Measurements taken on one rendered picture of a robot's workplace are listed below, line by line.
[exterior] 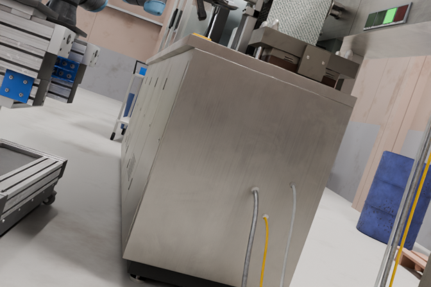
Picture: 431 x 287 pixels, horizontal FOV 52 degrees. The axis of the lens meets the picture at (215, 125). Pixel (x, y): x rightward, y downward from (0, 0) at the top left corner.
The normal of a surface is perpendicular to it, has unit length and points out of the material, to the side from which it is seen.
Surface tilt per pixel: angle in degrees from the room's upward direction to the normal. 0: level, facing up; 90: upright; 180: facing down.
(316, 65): 90
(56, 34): 90
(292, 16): 90
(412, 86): 90
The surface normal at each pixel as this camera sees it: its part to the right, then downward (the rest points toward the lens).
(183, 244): 0.21, 0.11
